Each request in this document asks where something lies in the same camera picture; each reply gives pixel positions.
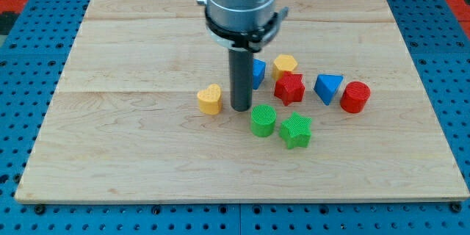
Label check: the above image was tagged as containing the wooden board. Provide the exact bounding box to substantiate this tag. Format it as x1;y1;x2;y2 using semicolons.
15;0;469;204

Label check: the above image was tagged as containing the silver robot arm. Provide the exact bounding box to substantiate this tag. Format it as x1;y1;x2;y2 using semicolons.
197;0;289;53

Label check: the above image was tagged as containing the green cylinder block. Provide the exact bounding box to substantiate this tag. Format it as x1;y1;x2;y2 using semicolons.
250;104;277;137

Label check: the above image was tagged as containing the yellow heart block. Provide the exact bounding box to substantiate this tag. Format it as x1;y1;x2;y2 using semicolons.
197;84;223;115

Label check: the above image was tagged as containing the blue triangle block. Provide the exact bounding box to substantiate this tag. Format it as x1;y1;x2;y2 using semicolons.
314;74;344;106

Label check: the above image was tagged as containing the yellow hexagon block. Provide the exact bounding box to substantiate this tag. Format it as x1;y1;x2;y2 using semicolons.
272;54;298;81

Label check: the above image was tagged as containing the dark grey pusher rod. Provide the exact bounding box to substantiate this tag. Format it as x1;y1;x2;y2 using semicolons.
228;49;253;112

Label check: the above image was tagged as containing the red star block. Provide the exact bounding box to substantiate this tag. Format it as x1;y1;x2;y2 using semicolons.
274;71;306;106

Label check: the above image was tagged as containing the green star block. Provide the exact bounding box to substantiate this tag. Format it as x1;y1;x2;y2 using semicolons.
279;112;312;149

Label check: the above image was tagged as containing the red cylinder block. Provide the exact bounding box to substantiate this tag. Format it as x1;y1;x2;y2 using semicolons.
340;81;371;114

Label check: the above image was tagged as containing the blue cube block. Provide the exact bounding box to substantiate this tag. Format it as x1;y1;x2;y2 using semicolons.
253;59;266;90

